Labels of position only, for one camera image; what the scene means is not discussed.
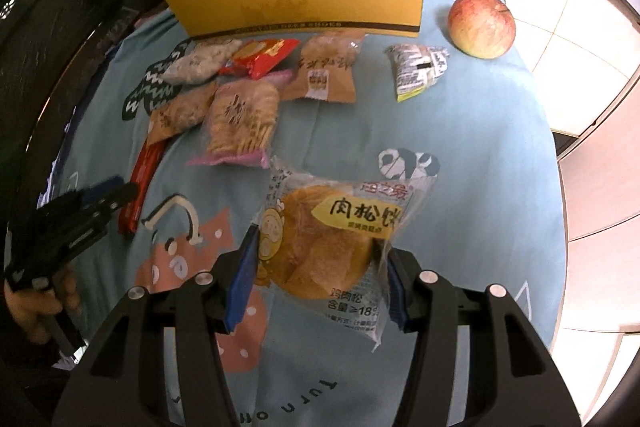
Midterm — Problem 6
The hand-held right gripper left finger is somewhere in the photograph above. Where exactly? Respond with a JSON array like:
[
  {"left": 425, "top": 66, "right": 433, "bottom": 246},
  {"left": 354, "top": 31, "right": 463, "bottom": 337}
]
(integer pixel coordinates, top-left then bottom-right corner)
[{"left": 52, "top": 223, "right": 263, "bottom": 427}]

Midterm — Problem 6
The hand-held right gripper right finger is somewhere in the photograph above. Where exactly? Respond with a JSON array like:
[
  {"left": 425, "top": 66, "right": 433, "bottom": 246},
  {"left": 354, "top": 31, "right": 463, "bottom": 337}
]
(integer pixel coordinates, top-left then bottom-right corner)
[{"left": 385, "top": 247, "right": 583, "bottom": 427}]

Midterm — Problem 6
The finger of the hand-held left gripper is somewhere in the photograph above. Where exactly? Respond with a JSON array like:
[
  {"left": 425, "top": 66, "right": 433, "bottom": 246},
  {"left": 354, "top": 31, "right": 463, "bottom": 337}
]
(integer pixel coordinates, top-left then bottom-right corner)
[
  {"left": 81, "top": 175, "right": 127, "bottom": 204},
  {"left": 92, "top": 181, "right": 140, "bottom": 223}
]

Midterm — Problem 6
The long red snack bar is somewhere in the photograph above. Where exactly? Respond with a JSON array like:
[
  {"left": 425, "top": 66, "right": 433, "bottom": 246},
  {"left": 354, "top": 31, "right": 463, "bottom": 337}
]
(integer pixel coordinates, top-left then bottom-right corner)
[{"left": 118, "top": 139, "right": 166, "bottom": 235}]

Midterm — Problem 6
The clear round cake packet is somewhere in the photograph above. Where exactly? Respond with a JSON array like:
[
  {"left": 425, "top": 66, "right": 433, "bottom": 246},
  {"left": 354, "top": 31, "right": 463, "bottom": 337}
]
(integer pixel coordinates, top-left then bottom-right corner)
[{"left": 252, "top": 155, "right": 432, "bottom": 353}]

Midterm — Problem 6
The person's left hand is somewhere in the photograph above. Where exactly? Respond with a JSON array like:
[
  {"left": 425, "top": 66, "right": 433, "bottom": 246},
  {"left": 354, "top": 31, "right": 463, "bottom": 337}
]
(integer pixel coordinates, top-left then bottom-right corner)
[{"left": 4, "top": 264, "right": 82, "bottom": 345}]

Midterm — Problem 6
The light blue printed blanket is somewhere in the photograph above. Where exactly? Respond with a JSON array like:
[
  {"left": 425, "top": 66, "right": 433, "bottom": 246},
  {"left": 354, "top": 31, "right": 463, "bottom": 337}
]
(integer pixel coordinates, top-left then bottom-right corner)
[{"left": 37, "top": 0, "right": 563, "bottom": 427}]

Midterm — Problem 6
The orange brown snack packet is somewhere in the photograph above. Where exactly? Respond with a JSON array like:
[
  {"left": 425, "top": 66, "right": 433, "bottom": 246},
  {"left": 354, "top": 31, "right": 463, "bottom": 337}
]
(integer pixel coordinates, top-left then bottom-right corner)
[{"left": 146, "top": 79, "right": 220, "bottom": 148}]

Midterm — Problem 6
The pink edged cracker packet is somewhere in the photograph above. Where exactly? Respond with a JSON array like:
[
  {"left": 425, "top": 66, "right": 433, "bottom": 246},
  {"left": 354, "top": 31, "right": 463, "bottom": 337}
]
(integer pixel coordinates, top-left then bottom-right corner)
[{"left": 187, "top": 69, "right": 293, "bottom": 169}]

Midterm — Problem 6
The white puffed snack packet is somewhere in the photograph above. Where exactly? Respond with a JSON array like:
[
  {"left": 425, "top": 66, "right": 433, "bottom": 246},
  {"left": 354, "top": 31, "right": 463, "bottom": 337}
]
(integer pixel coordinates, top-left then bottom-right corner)
[{"left": 161, "top": 38, "right": 243, "bottom": 85}]

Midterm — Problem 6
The dark carved wooden furniture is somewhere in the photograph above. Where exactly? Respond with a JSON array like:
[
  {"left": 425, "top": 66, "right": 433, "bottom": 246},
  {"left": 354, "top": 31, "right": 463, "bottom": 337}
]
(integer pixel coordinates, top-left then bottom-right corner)
[{"left": 0, "top": 0, "right": 186, "bottom": 208}]

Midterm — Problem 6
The red snack packet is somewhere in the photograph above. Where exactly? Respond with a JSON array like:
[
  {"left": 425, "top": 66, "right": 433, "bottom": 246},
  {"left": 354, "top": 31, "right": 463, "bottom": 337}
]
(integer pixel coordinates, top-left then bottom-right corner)
[{"left": 218, "top": 38, "right": 301, "bottom": 80}]

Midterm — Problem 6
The white cabinet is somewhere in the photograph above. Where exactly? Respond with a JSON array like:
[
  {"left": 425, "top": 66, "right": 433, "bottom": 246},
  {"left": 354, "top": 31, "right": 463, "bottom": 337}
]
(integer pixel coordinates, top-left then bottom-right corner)
[{"left": 550, "top": 72, "right": 640, "bottom": 408}]

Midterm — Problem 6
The grey snack packet green edge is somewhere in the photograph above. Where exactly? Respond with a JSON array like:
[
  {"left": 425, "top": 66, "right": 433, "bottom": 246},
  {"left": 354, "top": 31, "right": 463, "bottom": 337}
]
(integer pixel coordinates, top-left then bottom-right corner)
[{"left": 385, "top": 43, "right": 451, "bottom": 102}]

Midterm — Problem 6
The brown cracker packet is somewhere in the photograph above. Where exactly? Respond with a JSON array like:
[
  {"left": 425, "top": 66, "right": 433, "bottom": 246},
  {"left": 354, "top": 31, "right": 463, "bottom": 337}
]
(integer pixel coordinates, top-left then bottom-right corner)
[{"left": 281, "top": 32, "right": 366, "bottom": 104}]

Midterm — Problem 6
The red yellow apple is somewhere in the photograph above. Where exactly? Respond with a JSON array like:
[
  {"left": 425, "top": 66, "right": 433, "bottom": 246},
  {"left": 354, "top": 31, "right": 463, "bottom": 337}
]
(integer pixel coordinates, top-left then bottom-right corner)
[{"left": 447, "top": 0, "right": 517, "bottom": 59}]

